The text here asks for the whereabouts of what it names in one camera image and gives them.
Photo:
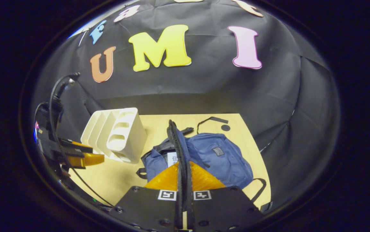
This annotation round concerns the thin white rod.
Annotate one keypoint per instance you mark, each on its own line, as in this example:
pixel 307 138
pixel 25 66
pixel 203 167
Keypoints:
pixel 82 38

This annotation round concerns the black backdrop cloth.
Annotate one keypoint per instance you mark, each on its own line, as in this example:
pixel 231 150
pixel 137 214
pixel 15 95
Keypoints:
pixel 236 93

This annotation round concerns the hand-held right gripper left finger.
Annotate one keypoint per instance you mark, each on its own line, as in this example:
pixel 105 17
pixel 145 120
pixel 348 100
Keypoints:
pixel 149 209

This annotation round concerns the white bookshelf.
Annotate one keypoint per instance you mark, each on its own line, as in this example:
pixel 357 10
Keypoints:
pixel 123 135

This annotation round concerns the blue schoolbag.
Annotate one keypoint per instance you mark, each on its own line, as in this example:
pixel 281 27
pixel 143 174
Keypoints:
pixel 220 158

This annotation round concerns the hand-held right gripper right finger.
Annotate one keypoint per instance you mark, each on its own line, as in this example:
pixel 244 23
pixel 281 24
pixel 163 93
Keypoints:
pixel 223 209

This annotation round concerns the lit computer screen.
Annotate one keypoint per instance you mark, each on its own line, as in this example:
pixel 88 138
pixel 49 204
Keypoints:
pixel 36 130

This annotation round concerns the white book with grey spine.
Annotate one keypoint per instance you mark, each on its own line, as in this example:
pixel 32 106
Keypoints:
pixel 172 158

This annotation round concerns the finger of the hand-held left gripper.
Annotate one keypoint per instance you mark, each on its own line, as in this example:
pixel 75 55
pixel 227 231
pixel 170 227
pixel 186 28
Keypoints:
pixel 90 159
pixel 77 146

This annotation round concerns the black round table grommet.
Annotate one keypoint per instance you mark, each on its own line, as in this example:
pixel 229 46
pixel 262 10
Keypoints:
pixel 225 127

